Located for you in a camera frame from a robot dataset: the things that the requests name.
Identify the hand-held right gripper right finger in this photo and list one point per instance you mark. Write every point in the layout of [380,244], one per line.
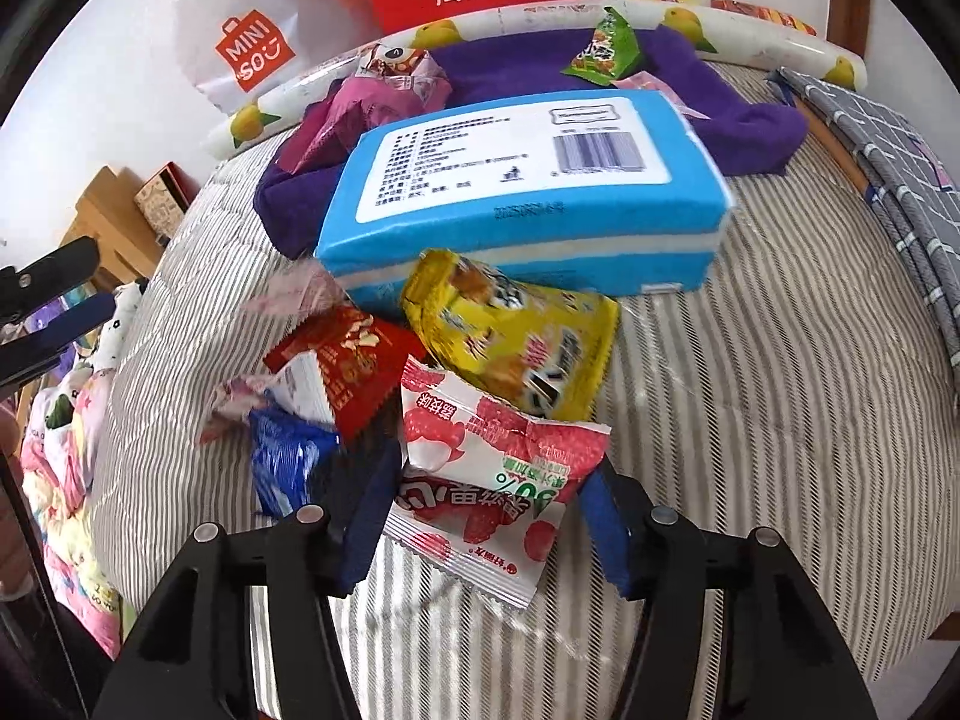
[607,540]

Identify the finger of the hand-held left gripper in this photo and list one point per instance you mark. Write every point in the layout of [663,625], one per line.
[75,322]
[60,266]

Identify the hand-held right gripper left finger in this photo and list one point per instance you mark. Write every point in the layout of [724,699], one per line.
[367,517]

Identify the blue snack packet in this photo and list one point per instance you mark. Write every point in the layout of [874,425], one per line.
[289,465]

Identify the white red lychee snack packet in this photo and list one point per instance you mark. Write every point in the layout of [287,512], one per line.
[480,480]

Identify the magenta foil snack packet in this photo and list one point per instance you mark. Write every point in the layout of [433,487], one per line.
[352,116]

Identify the panda face snack packet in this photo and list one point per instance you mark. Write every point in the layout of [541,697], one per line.
[401,67]

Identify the purple cloth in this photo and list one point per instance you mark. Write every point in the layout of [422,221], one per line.
[510,67]

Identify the green snack packet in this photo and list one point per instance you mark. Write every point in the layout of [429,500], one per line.
[604,49]

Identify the white dotted plush toy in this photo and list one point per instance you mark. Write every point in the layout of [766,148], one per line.
[124,322]

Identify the light pink snack packet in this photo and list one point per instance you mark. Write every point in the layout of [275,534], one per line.
[232,409]

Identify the colourful printed quilt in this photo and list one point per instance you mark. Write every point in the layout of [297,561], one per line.
[67,502]

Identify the striped mattress cover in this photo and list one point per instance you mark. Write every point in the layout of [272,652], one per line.
[750,427]

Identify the yellow snack packet black print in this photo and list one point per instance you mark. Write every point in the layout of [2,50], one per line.
[510,337]

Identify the blue tissue pack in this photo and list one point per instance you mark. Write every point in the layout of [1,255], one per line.
[487,187]

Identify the white plastic shopping bag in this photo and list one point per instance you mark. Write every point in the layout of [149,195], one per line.
[300,0]

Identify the grey checked cloth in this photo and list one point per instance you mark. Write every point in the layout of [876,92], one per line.
[900,187]

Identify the lemon print wallpaper roll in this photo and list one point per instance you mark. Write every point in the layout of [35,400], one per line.
[750,37]

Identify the orange chip bag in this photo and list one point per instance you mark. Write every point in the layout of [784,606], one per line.
[757,15]

